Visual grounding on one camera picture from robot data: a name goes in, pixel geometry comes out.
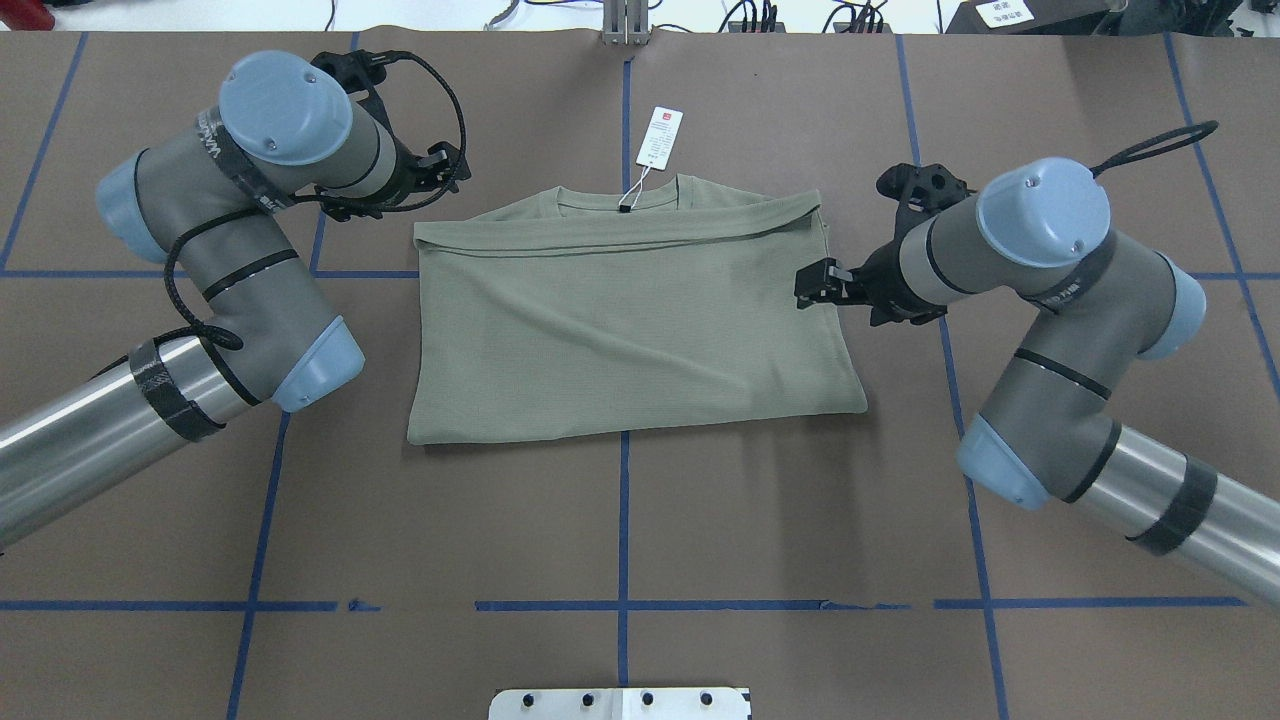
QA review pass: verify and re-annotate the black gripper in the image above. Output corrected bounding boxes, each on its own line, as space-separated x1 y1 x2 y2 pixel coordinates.
375 136 472 206
794 240 946 327

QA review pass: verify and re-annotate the green long-sleeve shirt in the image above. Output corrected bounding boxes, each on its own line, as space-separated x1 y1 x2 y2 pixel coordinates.
407 174 868 446

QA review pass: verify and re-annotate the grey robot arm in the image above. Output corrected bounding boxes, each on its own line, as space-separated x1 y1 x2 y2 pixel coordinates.
794 158 1277 606
1 49 471 548

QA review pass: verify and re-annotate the white paper hang tag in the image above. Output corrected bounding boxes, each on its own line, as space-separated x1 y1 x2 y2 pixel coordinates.
635 106 684 170

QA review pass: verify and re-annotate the red cylindrical bottle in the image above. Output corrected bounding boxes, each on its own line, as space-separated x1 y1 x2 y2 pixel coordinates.
0 0 56 31

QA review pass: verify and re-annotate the aluminium camera post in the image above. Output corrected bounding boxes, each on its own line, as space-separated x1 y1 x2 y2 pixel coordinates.
600 0 652 46

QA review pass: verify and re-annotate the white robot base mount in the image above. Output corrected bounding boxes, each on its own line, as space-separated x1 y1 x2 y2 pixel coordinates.
488 685 753 719

